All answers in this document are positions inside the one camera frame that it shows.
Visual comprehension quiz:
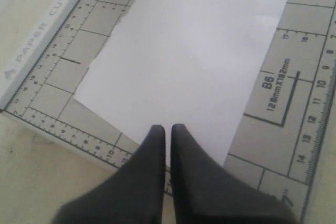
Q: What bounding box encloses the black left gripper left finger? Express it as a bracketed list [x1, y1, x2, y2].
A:
[56, 125, 166, 223]

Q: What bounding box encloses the white paper sheet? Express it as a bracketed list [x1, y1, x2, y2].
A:
[75, 0, 287, 164]

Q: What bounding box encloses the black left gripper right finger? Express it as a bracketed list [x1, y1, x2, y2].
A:
[171, 124, 297, 223]

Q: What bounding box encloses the grey paper cutter base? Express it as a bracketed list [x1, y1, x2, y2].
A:
[3, 0, 335, 223]

